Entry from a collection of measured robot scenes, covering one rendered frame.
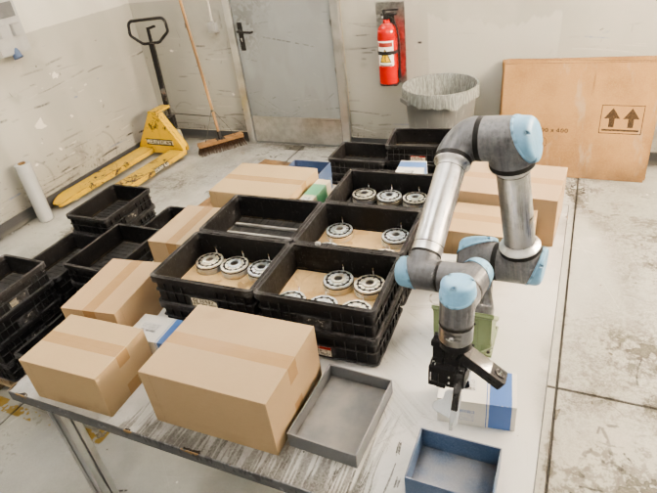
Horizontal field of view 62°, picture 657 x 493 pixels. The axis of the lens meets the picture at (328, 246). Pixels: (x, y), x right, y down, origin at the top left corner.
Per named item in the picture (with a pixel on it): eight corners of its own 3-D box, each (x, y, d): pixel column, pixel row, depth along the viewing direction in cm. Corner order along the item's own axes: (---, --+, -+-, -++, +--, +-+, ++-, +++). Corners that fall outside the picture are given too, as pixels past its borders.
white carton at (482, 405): (514, 396, 151) (516, 374, 147) (514, 431, 142) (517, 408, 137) (441, 387, 157) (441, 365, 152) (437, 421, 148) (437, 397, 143)
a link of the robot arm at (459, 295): (483, 274, 115) (470, 293, 108) (480, 317, 120) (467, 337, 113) (448, 266, 119) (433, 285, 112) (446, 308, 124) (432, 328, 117)
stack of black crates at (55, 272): (91, 279, 331) (70, 231, 313) (129, 287, 320) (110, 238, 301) (39, 320, 301) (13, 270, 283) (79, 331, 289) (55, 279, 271)
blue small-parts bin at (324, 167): (331, 174, 271) (330, 161, 267) (320, 188, 259) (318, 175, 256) (296, 172, 278) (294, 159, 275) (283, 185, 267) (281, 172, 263)
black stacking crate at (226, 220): (326, 227, 220) (323, 202, 214) (295, 269, 197) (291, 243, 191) (241, 218, 234) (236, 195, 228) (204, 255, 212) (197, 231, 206)
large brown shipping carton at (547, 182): (561, 209, 232) (567, 166, 221) (551, 246, 210) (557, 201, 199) (467, 199, 249) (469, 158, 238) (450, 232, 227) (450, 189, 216)
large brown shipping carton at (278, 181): (322, 206, 259) (317, 167, 248) (294, 239, 236) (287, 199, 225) (250, 199, 274) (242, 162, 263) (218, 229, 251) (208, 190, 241)
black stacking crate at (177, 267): (295, 269, 197) (290, 243, 191) (257, 322, 174) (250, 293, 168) (203, 256, 211) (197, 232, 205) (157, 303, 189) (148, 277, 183)
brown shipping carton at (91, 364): (156, 365, 178) (143, 329, 170) (112, 417, 162) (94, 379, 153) (87, 349, 189) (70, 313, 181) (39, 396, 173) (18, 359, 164)
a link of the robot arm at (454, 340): (477, 317, 120) (468, 338, 113) (476, 334, 122) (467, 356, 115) (443, 311, 123) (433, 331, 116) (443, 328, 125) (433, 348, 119)
